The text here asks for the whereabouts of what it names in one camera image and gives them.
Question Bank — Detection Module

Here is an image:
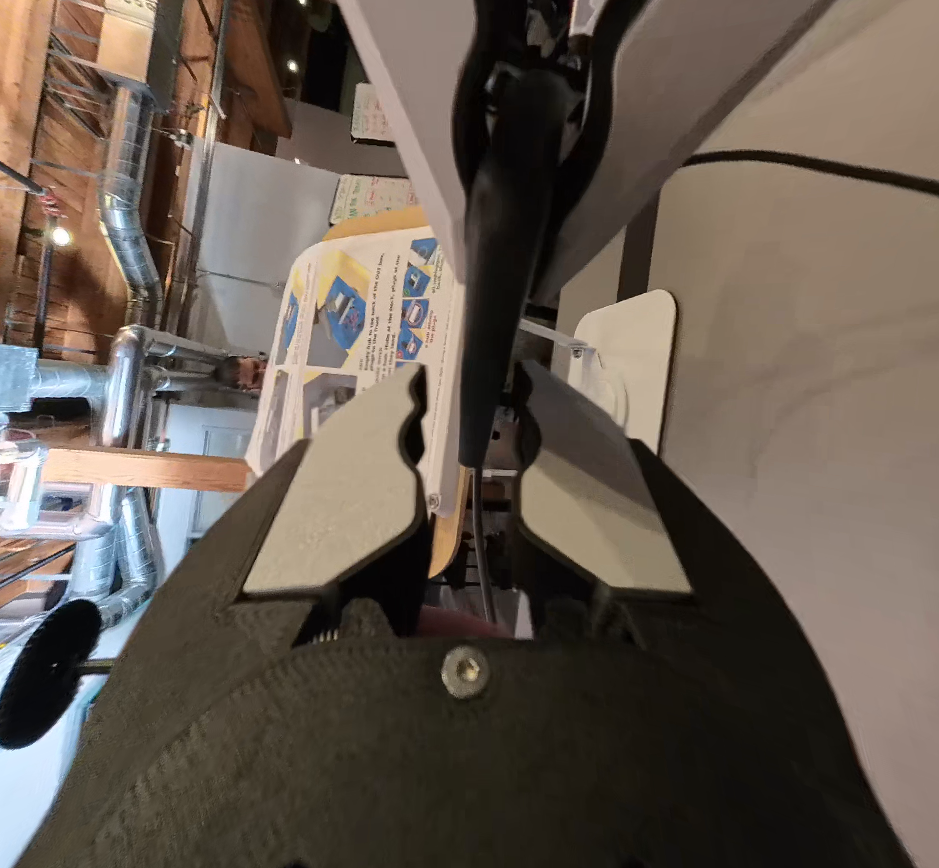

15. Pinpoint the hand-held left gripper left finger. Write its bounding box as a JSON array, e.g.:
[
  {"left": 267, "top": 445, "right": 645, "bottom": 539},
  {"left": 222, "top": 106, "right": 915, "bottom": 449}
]
[{"left": 241, "top": 362, "right": 432, "bottom": 636}]

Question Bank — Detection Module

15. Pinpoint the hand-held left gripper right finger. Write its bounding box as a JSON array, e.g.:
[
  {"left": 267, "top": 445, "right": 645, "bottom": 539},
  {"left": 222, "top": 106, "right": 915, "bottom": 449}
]
[{"left": 512, "top": 360, "right": 694, "bottom": 636}]

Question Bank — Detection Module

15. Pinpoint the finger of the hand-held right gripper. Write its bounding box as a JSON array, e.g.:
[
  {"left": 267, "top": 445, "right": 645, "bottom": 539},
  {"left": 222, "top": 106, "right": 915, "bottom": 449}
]
[
  {"left": 307, "top": 0, "right": 511, "bottom": 238},
  {"left": 530, "top": 0, "right": 902, "bottom": 304}
]

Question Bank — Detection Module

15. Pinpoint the black tapered plug cable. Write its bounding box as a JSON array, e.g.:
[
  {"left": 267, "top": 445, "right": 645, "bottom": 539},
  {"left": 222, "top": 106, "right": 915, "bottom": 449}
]
[{"left": 455, "top": 61, "right": 588, "bottom": 623}]

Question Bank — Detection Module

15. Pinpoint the whiteboard with red writing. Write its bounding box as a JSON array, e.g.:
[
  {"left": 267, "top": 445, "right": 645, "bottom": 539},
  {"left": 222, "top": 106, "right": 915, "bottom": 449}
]
[{"left": 352, "top": 81, "right": 399, "bottom": 147}]

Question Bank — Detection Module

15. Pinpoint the whiteboard with green writing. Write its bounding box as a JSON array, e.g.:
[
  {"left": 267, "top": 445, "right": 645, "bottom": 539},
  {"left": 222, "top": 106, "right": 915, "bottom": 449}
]
[{"left": 330, "top": 174, "right": 412, "bottom": 227}]

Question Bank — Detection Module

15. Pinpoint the white stand base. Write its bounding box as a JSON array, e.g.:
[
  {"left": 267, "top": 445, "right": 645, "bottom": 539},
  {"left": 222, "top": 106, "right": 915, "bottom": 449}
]
[{"left": 521, "top": 290, "right": 677, "bottom": 459}]

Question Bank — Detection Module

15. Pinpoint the wooden beam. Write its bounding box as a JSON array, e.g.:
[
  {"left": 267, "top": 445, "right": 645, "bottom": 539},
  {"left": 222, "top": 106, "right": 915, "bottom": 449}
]
[{"left": 43, "top": 445, "right": 252, "bottom": 495}]

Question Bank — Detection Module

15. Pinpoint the printed instruction sheet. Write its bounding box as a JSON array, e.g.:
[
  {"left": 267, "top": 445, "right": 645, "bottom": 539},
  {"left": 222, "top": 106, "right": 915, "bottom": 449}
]
[{"left": 246, "top": 222, "right": 470, "bottom": 476}]

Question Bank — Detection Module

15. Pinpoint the silver pipe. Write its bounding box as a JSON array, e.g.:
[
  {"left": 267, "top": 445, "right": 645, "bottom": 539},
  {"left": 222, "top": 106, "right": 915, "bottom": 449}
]
[{"left": 0, "top": 325, "right": 258, "bottom": 447}]

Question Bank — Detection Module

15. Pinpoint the black round disc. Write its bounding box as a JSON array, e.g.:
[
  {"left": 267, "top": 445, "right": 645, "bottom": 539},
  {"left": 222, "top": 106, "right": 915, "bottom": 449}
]
[{"left": 0, "top": 598, "right": 104, "bottom": 749}]

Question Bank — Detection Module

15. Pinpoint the silver ventilation duct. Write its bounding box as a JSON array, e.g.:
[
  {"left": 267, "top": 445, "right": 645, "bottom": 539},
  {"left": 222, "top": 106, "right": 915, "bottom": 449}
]
[{"left": 95, "top": 86, "right": 167, "bottom": 311}]

